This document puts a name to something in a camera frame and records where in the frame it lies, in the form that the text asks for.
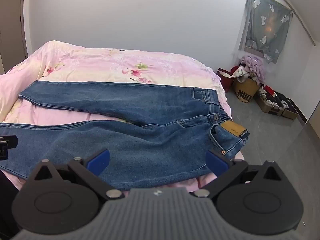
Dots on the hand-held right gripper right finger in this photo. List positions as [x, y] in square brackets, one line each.
[215, 163]

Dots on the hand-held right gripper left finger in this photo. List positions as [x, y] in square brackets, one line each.
[98, 162]

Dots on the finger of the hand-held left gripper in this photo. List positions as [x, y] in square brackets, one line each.
[8, 141]

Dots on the blue denim pants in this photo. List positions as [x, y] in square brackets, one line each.
[150, 142]

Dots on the brown paper bag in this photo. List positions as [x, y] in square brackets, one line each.
[246, 90]

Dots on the red bag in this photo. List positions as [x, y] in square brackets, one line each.
[223, 80]

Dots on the pink floral blanket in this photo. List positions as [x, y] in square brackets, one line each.
[100, 62]

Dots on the pile of purple clothes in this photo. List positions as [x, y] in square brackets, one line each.
[255, 63]

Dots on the brown wooden door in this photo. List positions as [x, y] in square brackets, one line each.
[12, 17]

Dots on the grey cactus print curtain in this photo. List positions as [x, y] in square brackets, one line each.
[267, 22]

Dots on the curtain rod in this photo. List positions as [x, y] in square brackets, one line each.
[300, 20]

